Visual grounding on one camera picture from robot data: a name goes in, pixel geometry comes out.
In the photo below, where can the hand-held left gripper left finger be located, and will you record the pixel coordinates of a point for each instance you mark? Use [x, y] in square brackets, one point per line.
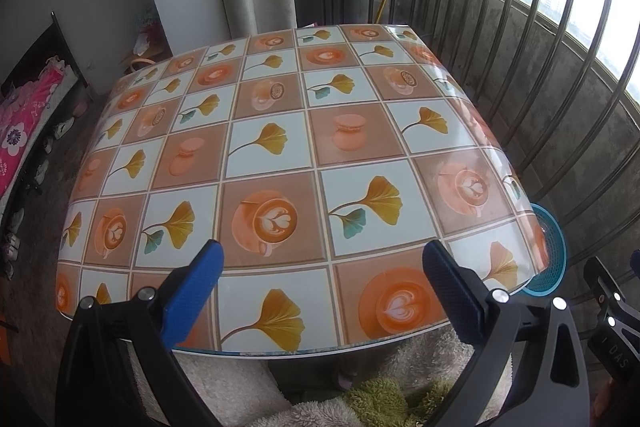
[192, 292]

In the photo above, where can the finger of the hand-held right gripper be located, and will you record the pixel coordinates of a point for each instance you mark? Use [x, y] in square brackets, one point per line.
[607, 302]

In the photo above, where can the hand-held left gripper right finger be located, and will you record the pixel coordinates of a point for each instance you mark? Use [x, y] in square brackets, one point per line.
[450, 292]

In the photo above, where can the teal plastic basket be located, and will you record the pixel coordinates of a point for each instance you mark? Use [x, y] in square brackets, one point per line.
[552, 252]

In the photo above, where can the green fuzzy cloth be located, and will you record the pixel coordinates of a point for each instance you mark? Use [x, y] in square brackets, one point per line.
[380, 402]

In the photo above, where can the row of shoes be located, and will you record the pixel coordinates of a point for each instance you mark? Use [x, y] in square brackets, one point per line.
[65, 126]

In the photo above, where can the pink floral blanket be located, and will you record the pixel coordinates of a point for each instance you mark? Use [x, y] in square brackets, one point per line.
[22, 127]

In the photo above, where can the pile of red white clothes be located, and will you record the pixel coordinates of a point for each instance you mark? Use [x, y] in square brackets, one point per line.
[150, 32]

